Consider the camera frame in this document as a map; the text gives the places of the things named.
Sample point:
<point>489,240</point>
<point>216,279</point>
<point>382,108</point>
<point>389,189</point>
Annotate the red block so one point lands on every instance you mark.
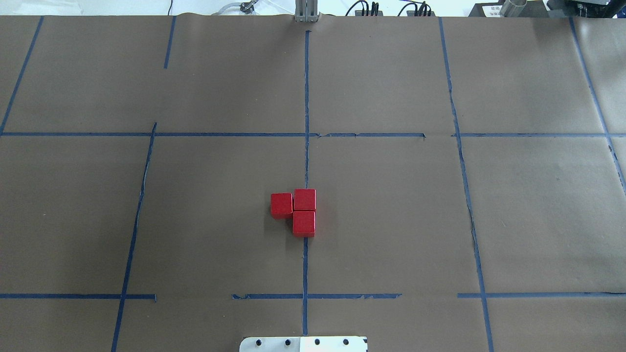
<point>304,200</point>
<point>303,223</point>
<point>281,205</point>

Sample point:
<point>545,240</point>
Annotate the white camera pole with base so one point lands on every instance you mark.
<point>304,344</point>

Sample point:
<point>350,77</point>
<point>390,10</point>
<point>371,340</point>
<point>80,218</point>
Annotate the brown paper table cover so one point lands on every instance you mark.
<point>469,177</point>

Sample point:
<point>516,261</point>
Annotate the silver metal cup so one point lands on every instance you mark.
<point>512,8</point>

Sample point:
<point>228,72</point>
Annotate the aluminium frame post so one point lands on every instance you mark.
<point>306,11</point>

